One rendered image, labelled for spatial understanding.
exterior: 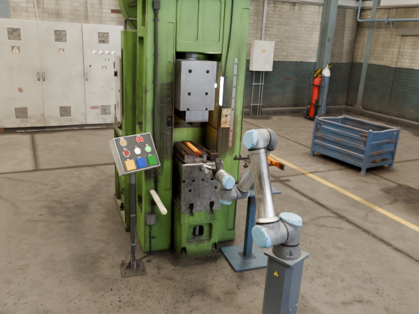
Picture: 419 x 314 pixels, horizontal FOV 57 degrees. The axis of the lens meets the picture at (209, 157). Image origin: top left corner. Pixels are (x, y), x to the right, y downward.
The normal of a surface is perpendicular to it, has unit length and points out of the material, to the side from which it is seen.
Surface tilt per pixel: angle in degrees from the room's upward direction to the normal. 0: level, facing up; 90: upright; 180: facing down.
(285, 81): 90
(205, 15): 90
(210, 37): 90
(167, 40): 90
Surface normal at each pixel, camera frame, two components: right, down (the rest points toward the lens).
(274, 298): -0.70, 0.18
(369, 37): -0.90, 0.08
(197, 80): 0.35, 0.29
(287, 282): 0.00, 0.29
